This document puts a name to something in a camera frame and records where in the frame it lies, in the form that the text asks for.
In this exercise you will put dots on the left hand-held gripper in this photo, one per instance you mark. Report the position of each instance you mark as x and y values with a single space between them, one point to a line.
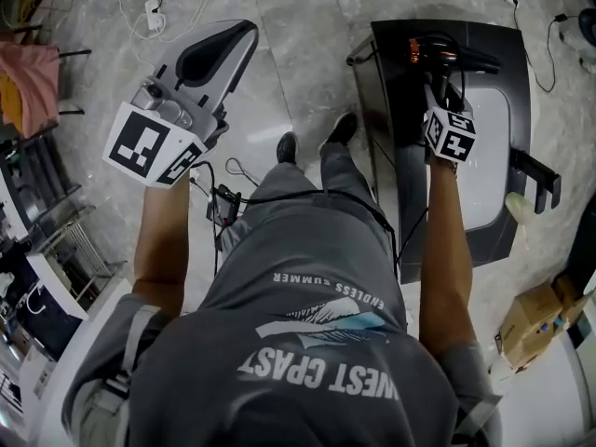
139 142

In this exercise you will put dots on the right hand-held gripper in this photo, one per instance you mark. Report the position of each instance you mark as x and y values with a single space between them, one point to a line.
451 138

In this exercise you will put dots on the dark vanity cabinet with sink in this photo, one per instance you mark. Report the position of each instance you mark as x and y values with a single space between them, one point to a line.
486 166

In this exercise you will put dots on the person's right forearm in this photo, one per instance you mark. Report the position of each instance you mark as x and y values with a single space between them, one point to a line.
444 249

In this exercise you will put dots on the person's left forearm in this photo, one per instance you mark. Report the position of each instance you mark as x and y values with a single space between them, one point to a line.
160 249

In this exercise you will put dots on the person's right black shoe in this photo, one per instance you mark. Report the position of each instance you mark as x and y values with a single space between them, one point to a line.
339 133

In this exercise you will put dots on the person's black shoe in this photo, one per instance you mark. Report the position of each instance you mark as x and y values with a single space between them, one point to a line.
339 133
287 149

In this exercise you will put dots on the person's left black shoe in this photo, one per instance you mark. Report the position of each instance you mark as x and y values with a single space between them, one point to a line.
287 149

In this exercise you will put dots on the black faucet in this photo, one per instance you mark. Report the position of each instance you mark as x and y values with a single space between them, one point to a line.
540 180

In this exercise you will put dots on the pale soap bottle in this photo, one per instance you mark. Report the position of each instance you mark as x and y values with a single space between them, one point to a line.
518 205

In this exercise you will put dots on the black metal chair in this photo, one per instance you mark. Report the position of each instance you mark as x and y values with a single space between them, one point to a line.
74 53

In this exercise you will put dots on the person's grey trousers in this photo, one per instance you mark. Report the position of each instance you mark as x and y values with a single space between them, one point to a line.
288 180

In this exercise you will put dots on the black battery box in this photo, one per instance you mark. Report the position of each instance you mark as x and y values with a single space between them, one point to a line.
224 205

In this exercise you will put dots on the white and black round appliance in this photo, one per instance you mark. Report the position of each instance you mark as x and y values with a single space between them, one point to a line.
584 31

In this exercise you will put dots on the pink cloth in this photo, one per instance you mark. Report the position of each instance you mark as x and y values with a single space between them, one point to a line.
28 86

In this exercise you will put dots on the cardboard box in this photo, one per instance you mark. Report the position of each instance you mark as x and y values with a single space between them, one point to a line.
531 329
572 296

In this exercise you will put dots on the person's grey printed shirt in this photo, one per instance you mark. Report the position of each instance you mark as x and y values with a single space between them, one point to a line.
288 380

